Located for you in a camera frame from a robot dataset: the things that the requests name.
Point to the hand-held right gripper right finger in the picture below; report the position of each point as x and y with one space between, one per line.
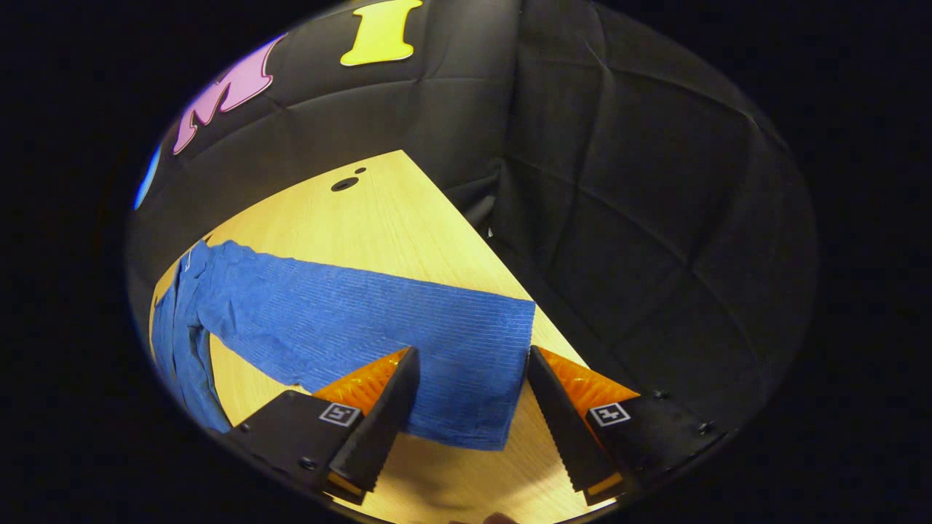
561 429

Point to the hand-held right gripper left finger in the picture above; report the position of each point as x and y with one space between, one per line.
382 429

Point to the black backdrop cloth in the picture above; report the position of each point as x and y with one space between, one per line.
655 218

